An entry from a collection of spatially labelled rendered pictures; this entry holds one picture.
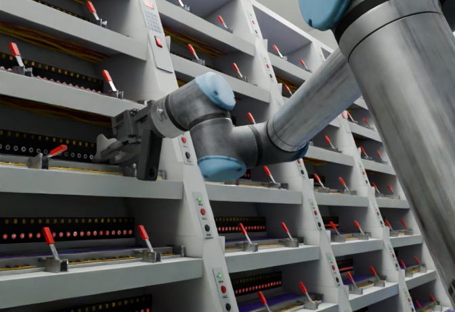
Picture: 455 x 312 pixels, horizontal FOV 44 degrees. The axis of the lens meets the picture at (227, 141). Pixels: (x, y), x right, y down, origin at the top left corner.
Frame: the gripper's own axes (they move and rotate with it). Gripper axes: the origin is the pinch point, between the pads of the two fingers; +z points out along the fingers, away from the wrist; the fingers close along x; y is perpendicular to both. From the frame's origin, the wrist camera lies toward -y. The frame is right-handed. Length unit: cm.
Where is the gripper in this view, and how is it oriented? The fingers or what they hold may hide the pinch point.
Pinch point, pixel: (102, 163)
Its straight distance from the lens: 136.7
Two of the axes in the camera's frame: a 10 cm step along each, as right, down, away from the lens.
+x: -5.6, -1.1, -8.2
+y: -2.7, -9.2, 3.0
